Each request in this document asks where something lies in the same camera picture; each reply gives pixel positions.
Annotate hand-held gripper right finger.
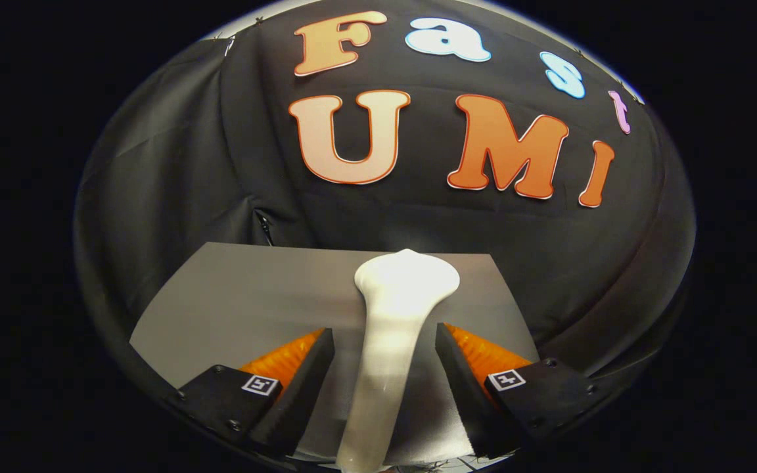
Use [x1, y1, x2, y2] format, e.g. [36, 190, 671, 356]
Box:
[434, 322, 606, 459]

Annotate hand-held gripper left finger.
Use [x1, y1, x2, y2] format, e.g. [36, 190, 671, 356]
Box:
[167, 327, 336, 461]

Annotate white garment steamer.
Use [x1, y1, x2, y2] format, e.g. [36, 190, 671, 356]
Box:
[336, 248, 461, 473]

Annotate grey drawer cabinet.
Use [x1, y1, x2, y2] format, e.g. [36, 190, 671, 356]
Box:
[129, 242, 540, 470]

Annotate black backdrop cloth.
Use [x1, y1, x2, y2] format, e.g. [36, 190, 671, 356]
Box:
[73, 0, 696, 421]

